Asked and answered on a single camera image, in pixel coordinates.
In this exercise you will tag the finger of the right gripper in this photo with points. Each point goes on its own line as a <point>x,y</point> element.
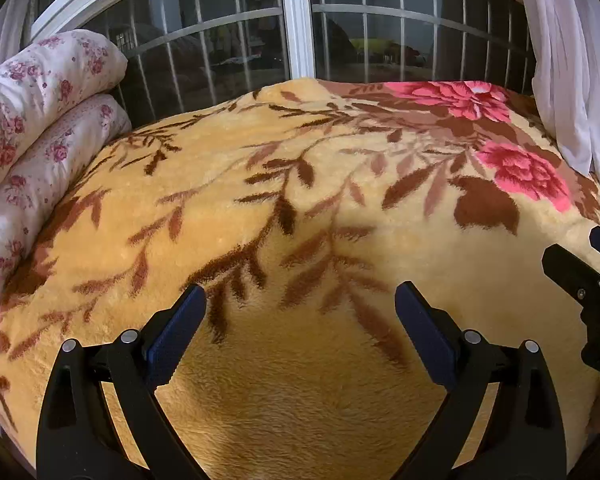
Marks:
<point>582,283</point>

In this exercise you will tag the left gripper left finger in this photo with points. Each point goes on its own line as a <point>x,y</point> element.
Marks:
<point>76,434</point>

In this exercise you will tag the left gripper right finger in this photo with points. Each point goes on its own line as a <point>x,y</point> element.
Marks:
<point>500,417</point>

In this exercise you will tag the white curtain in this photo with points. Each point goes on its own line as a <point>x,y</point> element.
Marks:
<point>565,37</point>

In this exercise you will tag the yellow floral fleece blanket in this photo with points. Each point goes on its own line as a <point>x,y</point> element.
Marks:
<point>299,208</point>

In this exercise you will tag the floral white rolled quilt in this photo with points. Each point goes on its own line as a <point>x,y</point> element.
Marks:
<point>56,114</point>

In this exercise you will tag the white window frame with bars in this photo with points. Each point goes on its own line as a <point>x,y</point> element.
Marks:
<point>190,54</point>

